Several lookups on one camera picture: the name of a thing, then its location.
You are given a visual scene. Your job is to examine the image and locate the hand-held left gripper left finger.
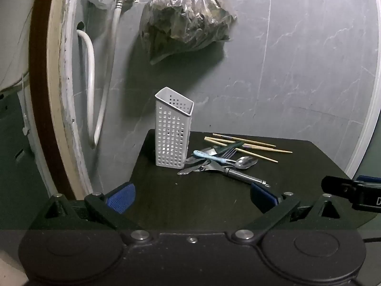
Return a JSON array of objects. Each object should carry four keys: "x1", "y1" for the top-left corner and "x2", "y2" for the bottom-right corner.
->
[{"x1": 30, "y1": 182, "x2": 152, "y2": 245}]

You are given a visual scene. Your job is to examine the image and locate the clear plastic bag of greens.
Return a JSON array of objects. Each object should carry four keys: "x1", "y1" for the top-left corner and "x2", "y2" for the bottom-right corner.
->
[{"x1": 139, "y1": 0, "x2": 239, "y2": 65}]

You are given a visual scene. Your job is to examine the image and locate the light blue handled utensil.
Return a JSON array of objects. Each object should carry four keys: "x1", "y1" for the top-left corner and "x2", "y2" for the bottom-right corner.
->
[{"x1": 193, "y1": 150, "x2": 228, "y2": 164}]

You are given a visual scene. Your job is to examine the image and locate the white perforated utensil holder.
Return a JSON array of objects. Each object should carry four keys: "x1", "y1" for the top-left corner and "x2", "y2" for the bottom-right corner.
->
[{"x1": 154, "y1": 87, "x2": 195, "y2": 169}]

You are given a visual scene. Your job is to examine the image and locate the plain bamboo chopstick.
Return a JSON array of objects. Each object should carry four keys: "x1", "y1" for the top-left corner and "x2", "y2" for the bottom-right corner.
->
[
  {"x1": 205, "y1": 138, "x2": 239, "y2": 148},
  {"x1": 204, "y1": 137, "x2": 279, "y2": 163}
]

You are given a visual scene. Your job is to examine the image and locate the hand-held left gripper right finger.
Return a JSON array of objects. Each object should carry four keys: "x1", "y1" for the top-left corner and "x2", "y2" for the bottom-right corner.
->
[{"x1": 231, "y1": 183, "x2": 356, "y2": 243}]

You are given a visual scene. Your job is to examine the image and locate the green handled scissors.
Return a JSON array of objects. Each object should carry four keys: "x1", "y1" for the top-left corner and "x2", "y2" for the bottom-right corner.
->
[{"x1": 205, "y1": 142, "x2": 245, "y2": 157}]

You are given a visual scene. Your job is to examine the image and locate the white hose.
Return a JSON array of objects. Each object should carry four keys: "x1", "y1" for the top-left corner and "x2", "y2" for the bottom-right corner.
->
[{"x1": 77, "y1": 0, "x2": 129, "y2": 149}]

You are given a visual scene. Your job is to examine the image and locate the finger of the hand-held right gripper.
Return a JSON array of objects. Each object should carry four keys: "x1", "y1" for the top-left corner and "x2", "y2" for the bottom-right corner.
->
[
  {"x1": 321, "y1": 175, "x2": 360, "y2": 199},
  {"x1": 356, "y1": 174, "x2": 381, "y2": 185}
]

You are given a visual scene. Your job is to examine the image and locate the wooden door frame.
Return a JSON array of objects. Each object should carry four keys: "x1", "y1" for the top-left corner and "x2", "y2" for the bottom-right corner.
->
[{"x1": 28, "y1": 0, "x2": 96, "y2": 200}]

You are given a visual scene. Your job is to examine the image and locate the steel table knife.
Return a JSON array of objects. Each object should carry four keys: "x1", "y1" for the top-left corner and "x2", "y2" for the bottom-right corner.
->
[{"x1": 177, "y1": 165, "x2": 215, "y2": 175}]

